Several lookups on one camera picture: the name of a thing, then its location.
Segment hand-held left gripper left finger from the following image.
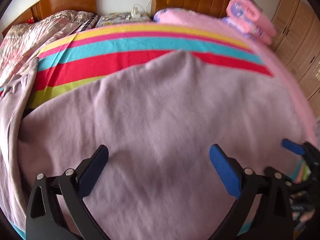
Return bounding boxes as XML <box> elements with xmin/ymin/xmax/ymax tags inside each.
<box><xmin>26</xmin><ymin>144</ymin><xmax>110</xmax><ymax>240</ymax></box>

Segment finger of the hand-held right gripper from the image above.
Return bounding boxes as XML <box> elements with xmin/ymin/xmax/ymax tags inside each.
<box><xmin>281</xmin><ymin>139</ymin><xmax>320</xmax><ymax>173</ymax></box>

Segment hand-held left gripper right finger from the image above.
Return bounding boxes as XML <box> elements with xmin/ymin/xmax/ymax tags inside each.
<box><xmin>209</xmin><ymin>144</ymin><xmax>293</xmax><ymax>240</ymax></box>

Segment lilac fleece pants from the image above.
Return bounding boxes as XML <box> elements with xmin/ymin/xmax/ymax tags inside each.
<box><xmin>0</xmin><ymin>50</ymin><xmax>314</xmax><ymax>240</ymax></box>

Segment pink bed sheet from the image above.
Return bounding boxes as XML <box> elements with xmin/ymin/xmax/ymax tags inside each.
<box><xmin>152</xmin><ymin>8</ymin><xmax>318</xmax><ymax>143</ymax></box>

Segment light wooden wardrobe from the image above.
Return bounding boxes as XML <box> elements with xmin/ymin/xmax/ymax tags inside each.
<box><xmin>271</xmin><ymin>0</ymin><xmax>320</xmax><ymax>102</ymax></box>

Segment rainbow striped blanket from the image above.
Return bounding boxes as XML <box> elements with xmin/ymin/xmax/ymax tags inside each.
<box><xmin>0</xmin><ymin>22</ymin><xmax>273</xmax><ymax>105</ymax></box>

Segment rolled pink floral blanket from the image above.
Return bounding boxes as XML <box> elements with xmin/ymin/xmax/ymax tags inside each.
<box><xmin>226</xmin><ymin>0</ymin><xmax>278</xmax><ymax>45</ymax></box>

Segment pink floral satin quilt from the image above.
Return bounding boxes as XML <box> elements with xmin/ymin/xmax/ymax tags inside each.
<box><xmin>0</xmin><ymin>10</ymin><xmax>98</xmax><ymax>88</ymax></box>

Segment printed nightstand cloth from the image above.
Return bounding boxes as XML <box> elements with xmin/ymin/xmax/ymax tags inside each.
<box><xmin>96</xmin><ymin>12</ymin><xmax>152</xmax><ymax>27</ymax></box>

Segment white charger plug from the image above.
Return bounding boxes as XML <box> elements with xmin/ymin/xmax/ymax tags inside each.
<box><xmin>131</xmin><ymin>4</ymin><xmax>142</xmax><ymax>20</ymax></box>

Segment white charging cable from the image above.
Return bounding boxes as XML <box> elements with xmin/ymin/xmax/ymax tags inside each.
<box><xmin>140</xmin><ymin>0</ymin><xmax>154</xmax><ymax>15</ymax></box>

